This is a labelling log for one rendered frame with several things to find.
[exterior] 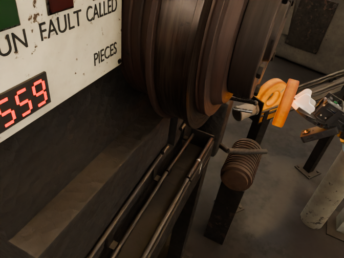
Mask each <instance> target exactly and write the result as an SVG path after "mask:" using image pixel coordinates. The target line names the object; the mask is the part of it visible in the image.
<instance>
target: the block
mask: <svg viewBox="0 0 344 258"><path fill-rule="evenodd" d="M232 105H233V101H232V100H229V101H228V102H227V103H225V104H221V106H220V107H219V109H218V110H217V111H216V112H215V113H214V114H213V115H211V116H210V117H209V118H208V120H207V121H206V122H205V123H204V124H203V125H202V126H201V127H199V128H197V129H198V130H201V131H204V132H206V133H209V134H212V135H214V139H213V141H214V145H213V148H212V152H211V156H212V157H214V156H215V155H216V153H217V152H218V150H219V145H220V143H222V139H223V136H224V132H225V129H226V125H227V122H228V118H229V115H230V111H231V108H232Z"/></svg>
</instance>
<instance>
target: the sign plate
mask: <svg viewBox="0 0 344 258"><path fill-rule="evenodd" d="M73 2H74V6H72V7H69V8H66V9H63V10H60V11H57V12H54V13H51V12H50V6H49V0H15V3H16V7H17V12H18V18H19V22H20V23H19V24H18V25H15V26H12V27H8V28H5V29H2V30H0V101H1V100H3V99H5V98H8V100H7V101H6V102H4V103H2V104H0V110H1V113H4V112H5V111H7V110H9V109H11V111H13V110H14V112H15V116H16V119H14V123H12V124H11V125H9V126H8V127H5V124H7V123H9V122H10V121H12V120H13V117H12V113H11V112H10V113H8V114H6V115H4V116H3V117H2V115H0V143H1V142H2V141H4V140H5V139H7V138H9V137H10V136H12V135H13V134H15V133H16V132H18V131H19V130H21V129H22V128H24V127H25V126H27V125H28V124H30V123H31V122H33V121H34V120H36V119H37V118H39V117H40V116H42V115H43V114H45V113H46V112H48V111H50V110H51V109H53V108H54V107H56V106H57V105H59V104H60V103H62V102H63V101H65V100H67V99H68V98H70V97H71V96H73V95H74V94H76V93H77V92H79V91H80V90H82V89H83V88H85V87H86V86H88V85H89V84H91V83H92V82H94V81H95V80H97V79H98V78H100V77H101V76H103V75H104V74H106V73H107V72H109V71H111V70H112V69H114V68H115V67H117V66H118V65H120V64H121V8H122V0H73ZM40 79H41V80H42V81H44V82H45V87H46V89H44V92H45V91H46V93H47V100H46V103H45V104H43V105H41V106H40V107H38V104H40V103H41V102H43V101H45V97H44V93H42V94H40V95H39V96H36V95H33V90H32V87H33V86H35V91H36V94H37V93H39V92H40V91H42V90H43V88H42V82H41V83H39V84H37V85H34V83H35V82H37V81H39V80H40ZM23 88H26V90H25V91H24V92H22V93H20V94H17V92H18V91H20V90H22V89H23ZM16 95H18V98H19V102H20V103H21V102H23V101H25V100H26V99H28V101H30V100H31V103H32V109H30V107H29V103H28V102H27V103H25V104H23V105H22V106H20V104H18V105H17V104H16V100H15V96H16ZM29 109H30V111H31V112H30V113H28V114H27V115H25V116H23V113H25V112H27V111H28V110H29Z"/></svg>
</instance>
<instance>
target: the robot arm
mask: <svg viewBox="0 0 344 258"><path fill-rule="evenodd" d="M311 94H312V91H311V90H310V89H305V90H303V91H302V92H300V93H299V94H297V95H295V97H294V100H293V103H292V107H293V108H294V109H295V110H296V111H297V112H298V113H299V114H300V115H301V116H302V117H303V118H305V119H306V120H307V121H309V122H311V123H313V124H314V125H316V127H312V128H309V129H306V130H303V131H302V133H301V135H300V138H301V140H302V142H303V143H306V142H310V141H314V140H317V139H321V138H325V137H329V136H333V135H337V136H338V137H339V138H340V142H341V143H343V144H342V148H343V151H344V101H343V100H341V99H339V98H338V97H336V96H335V95H333V94H331V93H330V92H329V93H328V94H327V95H326V96H325V97H323V98H322V99H321V100H320V101H319V104H318V105H315V104H316V102H315V100H313V99H312V98H311ZM331 95H332V96H333V97H335V98H337V99H338V101H337V102H336V101H334V102H333V101H332V100H333V98H332V97H331Z"/></svg>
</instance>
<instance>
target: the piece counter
mask: <svg viewBox="0 0 344 258"><path fill-rule="evenodd" d="M41 82H42V88H43V90H42V91H40V92H39V93H37V94H36V91H35V86H33V87H32V90H33V95H36V96H39V95H40V94H42V93H44V97H45V101H43V102H41V103H40V104H38V107H40V106H41V105H43V104H45V103H46V100H47V93H46V91H45V92H44V89H46V87H45V82H44V81H42V80H41V79H40V80H39V81H37V82H35V83H34V85H37V84H39V83H41ZM25 90H26V88H23V89H22V90H20V91H18V92H17V94H20V93H22V92H24V91H25ZM7 100H8V98H5V99H3V100H1V101H0V104H2V103H4V102H6V101H7ZM15 100H16V104H17V105H18V104H20V106H22V105H23V104H25V103H27V102H28V103H29V107H30V109H32V103H31V100H30V101H28V99H26V100H25V101H23V102H21V103H20V102H19V98H18V95H16V96H15ZM30 109H29V110H28V111H27V112H25V113H23V116H25V115H27V114H28V113H30V112H31V111H30ZM10 112H11V113H12V117H13V120H12V121H10V122H9V123H7V124H5V127H8V126H9V125H11V124H12V123H14V119H16V116H15V112H14V110H13V111H11V109H9V110H7V111H5V112H4V113H1V110H0V115H2V117H3V116H4V115H6V114H8V113H10Z"/></svg>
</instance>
